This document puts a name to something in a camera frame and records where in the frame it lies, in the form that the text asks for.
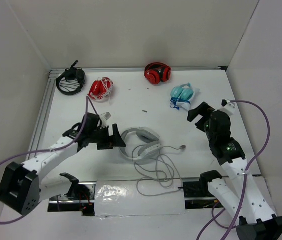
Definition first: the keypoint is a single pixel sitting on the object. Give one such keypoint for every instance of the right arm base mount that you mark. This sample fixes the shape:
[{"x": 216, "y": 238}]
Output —
[{"x": 196, "y": 193}]

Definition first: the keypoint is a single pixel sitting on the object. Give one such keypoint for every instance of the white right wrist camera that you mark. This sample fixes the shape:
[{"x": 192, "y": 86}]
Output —
[{"x": 228, "y": 107}]

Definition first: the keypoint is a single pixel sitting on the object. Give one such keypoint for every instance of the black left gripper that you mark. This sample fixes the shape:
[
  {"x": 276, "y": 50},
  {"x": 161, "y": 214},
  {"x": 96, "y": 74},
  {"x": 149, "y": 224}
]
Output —
[{"x": 110, "y": 141}]

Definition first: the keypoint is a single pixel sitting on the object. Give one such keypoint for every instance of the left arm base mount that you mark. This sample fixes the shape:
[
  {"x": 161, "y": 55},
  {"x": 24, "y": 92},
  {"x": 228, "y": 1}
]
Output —
[{"x": 80, "y": 197}]

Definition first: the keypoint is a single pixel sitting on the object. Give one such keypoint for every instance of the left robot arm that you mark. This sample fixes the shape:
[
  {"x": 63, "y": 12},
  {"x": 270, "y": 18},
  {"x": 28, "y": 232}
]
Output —
[{"x": 25, "y": 185}]

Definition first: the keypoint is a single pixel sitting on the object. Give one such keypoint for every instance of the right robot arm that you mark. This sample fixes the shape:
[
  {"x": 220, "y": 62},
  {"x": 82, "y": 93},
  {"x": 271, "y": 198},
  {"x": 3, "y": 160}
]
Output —
[{"x": 252, "y": 217}]

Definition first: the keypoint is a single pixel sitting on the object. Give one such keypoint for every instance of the white foil cover plate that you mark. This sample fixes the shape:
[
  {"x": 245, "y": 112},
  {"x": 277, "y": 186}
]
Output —
[{"x": 129, "y": 198}]

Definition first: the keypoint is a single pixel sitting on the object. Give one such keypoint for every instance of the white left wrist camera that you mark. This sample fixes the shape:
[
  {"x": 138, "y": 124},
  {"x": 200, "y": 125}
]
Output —
[{"x": 104, "y": 117}]

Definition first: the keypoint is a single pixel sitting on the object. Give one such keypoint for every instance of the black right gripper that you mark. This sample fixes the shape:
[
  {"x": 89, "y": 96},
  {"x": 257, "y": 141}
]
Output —
[{"x": 203, "y": 109}]

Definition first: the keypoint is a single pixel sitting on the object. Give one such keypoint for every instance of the red black headphones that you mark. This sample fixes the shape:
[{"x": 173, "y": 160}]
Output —
[{"x": 157, "y": 73}]

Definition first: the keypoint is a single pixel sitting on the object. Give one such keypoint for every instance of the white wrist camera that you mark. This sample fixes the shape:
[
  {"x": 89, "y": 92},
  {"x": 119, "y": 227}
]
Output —
[
  {"x": 104, "y": 117},
  {"x": 228, "y": 107}
]

